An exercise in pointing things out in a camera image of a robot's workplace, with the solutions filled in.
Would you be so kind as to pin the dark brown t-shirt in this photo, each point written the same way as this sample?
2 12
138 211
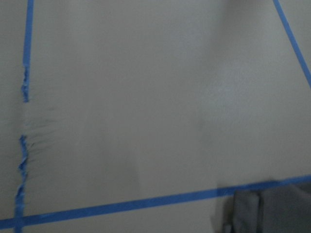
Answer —
285 209

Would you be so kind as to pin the brown paper table cover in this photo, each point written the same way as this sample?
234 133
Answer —
146 116

